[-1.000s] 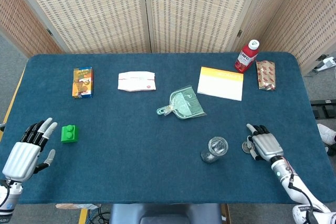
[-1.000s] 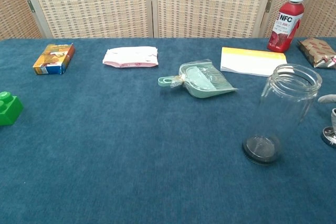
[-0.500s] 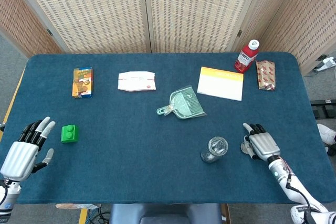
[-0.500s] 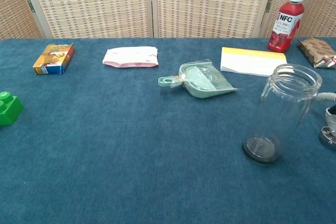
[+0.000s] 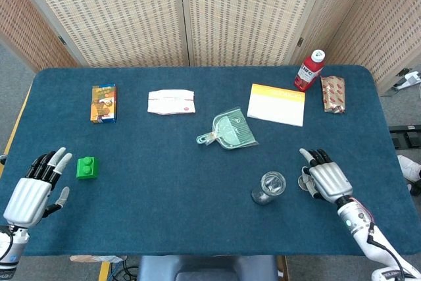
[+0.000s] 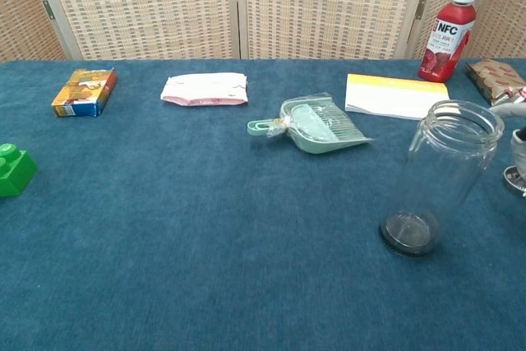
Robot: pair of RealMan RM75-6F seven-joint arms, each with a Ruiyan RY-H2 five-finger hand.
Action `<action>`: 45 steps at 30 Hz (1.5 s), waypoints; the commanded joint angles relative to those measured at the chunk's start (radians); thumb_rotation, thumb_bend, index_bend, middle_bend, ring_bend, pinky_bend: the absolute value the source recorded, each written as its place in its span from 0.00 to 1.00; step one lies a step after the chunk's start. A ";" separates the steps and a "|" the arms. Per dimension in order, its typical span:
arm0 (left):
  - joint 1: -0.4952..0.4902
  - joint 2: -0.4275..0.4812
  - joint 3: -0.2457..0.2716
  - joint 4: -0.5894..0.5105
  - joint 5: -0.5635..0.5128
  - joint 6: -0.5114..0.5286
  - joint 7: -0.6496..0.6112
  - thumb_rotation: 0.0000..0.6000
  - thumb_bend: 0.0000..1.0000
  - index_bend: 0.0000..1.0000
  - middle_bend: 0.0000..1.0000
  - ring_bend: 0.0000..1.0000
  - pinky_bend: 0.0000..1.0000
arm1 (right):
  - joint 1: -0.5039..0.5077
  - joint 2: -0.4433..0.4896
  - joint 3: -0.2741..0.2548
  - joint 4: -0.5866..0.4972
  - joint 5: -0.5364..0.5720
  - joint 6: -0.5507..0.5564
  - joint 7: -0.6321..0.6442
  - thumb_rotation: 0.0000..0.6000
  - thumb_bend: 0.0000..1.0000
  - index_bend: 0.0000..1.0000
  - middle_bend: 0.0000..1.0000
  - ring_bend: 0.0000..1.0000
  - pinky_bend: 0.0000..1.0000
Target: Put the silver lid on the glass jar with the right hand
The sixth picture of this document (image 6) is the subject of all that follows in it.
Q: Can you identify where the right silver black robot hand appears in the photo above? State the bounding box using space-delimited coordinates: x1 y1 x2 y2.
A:
488 86 526 174

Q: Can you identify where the clear glass jar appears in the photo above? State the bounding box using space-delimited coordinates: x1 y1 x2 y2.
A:
378 99 505 259

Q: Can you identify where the brown foil snack packet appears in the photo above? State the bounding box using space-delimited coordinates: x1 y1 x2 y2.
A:
465 58 526 107

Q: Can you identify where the red NFC juice bottle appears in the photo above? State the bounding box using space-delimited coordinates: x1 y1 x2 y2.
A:
418 0 479 83

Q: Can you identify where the white yellow-edged notepad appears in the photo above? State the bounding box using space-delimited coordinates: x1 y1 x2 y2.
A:
344 73 450 121

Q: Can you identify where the mint green bagged dustpan set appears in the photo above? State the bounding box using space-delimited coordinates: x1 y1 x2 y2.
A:
247 92 374 155

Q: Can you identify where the pink white tissue packet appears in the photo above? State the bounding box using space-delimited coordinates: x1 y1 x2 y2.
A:
159 72 250 108

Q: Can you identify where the blue carpet table cloth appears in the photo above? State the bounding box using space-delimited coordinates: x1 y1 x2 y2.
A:
0 58 526 351

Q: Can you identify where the woven folding screen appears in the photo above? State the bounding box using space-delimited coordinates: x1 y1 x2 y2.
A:
0 0 526 62

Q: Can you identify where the orange blue carton box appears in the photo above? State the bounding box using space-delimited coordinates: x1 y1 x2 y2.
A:
51 67 119 118

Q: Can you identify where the green toy building brick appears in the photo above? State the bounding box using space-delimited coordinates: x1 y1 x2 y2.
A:
0 143 38 198

